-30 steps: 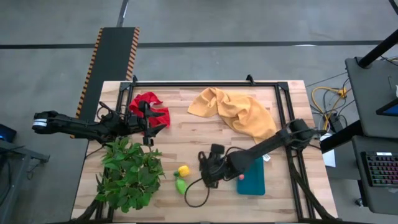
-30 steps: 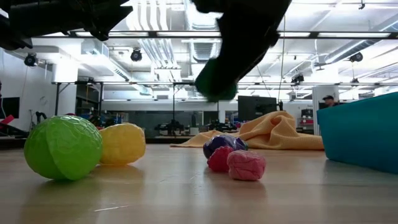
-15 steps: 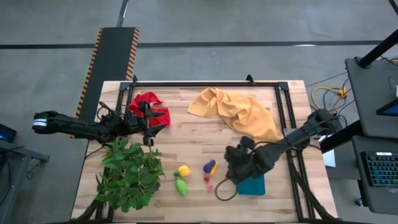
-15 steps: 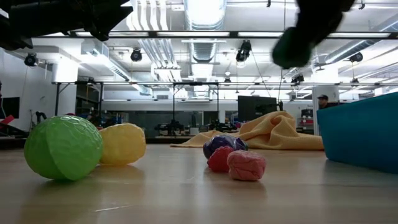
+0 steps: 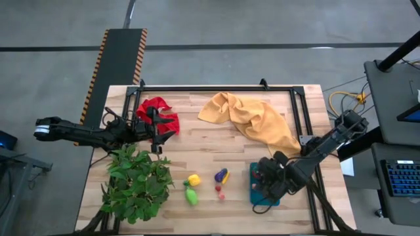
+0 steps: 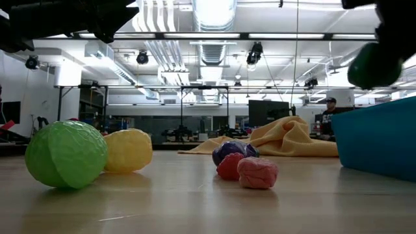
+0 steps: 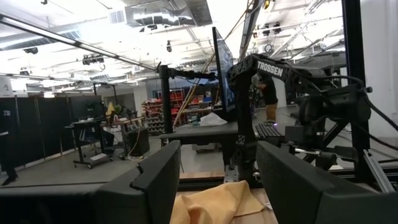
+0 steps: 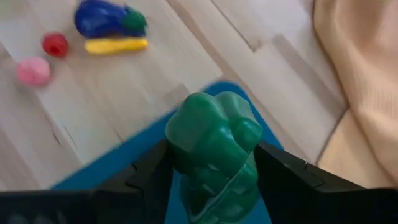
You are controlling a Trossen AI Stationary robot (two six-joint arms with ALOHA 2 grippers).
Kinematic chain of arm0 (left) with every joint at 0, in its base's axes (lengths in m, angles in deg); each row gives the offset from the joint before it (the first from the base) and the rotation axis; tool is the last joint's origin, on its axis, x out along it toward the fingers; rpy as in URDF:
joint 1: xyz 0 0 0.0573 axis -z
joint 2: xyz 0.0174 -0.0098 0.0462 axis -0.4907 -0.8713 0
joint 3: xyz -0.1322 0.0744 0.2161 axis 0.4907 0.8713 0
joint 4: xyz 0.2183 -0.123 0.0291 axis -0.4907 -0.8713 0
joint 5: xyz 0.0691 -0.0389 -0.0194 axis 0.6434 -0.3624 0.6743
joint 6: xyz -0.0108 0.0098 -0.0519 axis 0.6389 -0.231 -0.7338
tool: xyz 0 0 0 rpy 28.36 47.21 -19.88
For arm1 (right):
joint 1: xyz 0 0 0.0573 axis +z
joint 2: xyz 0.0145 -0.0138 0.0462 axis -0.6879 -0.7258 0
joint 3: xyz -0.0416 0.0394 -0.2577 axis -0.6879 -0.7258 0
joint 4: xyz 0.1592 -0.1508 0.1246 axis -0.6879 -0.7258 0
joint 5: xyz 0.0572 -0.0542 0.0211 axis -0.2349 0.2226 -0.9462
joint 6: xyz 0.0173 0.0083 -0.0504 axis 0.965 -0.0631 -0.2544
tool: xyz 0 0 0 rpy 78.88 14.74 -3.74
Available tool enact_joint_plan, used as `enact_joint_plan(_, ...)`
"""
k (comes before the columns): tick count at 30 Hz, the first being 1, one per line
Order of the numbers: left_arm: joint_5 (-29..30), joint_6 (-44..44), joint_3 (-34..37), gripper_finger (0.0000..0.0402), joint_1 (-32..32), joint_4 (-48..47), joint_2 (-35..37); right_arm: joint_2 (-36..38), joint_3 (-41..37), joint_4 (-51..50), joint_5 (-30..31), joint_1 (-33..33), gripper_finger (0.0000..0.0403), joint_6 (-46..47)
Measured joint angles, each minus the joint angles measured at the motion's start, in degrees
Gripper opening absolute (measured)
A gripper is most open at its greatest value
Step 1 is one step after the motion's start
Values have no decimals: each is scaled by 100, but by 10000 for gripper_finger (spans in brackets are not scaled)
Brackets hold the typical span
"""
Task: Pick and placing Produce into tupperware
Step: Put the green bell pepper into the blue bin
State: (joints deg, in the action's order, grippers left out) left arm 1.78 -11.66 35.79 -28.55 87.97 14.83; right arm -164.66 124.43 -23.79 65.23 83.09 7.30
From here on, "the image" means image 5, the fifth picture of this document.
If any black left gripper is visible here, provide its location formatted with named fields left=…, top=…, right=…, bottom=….
left=133, top=106, right=177, bottom=155

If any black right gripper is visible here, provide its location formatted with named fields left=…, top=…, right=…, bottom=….
left=257, top=150, right=298, bottom=203

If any purple toy eggplant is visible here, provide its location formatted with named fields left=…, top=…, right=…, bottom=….
left=214, top=168, right=228, bottom=184

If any yellow toy bell pepper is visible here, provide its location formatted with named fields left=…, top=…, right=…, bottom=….
left=183, top=174, right=201, bottom=187

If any light green toy cabbage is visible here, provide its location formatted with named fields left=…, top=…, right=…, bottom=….
left=184, top=186, right=200, bottom=207

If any teal tupperware container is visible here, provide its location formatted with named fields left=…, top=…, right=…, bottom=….
left=249, top=162, right=281, bottom=207

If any red cloth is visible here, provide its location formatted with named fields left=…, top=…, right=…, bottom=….
left=136, top=96, right=180, bottom=136

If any green leafy artificial plant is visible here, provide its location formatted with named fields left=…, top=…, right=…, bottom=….
left=100, top=144, right=175, bottom=226

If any orange-yellow towel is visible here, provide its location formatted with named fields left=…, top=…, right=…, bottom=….
left=198, top=92, right=302, bottom=158

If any black hazard-striped floor mat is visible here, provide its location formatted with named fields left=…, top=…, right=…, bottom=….
left=74, top=28, right=148, bottom=147

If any white paper sheet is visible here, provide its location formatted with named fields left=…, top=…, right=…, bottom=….
left=340, top=156, right=356, bottom=177

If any black desk crossbar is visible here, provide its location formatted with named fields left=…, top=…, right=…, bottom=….
left=337, top=126, right=383, bottom=162

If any grey desk with keyboard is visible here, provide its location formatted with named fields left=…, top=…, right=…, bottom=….
left=370, top=142, right=420, bottom=227

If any backlit black keyboard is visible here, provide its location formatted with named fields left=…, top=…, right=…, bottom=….
left=380, top=159, right=420, bottom=198

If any grey desk with tablet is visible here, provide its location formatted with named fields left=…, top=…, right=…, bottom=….
left=364, top=60, right=420, bottom=146

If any grey metal stand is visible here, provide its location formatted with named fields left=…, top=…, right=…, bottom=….
left=0, top=147, right=53, bottom=236

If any black device with blue light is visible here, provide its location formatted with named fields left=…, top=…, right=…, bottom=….
left=0, top=130, right=18, bottom=151

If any tablet with blue screen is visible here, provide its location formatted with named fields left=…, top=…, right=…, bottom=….
left=396, top=104, right=420, bottom=124

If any black round pole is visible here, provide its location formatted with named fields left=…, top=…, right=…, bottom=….
left=376, top=31, right=420, bottom=72

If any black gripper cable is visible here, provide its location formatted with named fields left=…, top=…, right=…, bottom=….
left=251, top=196, right=275, bottom=215

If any black aluminium table frame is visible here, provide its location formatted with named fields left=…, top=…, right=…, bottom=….
left=77, top=78, right=358, bottom=235

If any yellow extension cable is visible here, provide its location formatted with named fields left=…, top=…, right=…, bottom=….
left=329, top=91, right=368, bottom=127

